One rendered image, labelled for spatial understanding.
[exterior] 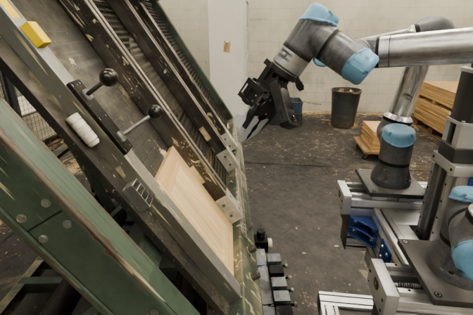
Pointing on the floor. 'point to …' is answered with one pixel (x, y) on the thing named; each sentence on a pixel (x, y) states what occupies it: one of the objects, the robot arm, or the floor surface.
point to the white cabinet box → (229, 50)
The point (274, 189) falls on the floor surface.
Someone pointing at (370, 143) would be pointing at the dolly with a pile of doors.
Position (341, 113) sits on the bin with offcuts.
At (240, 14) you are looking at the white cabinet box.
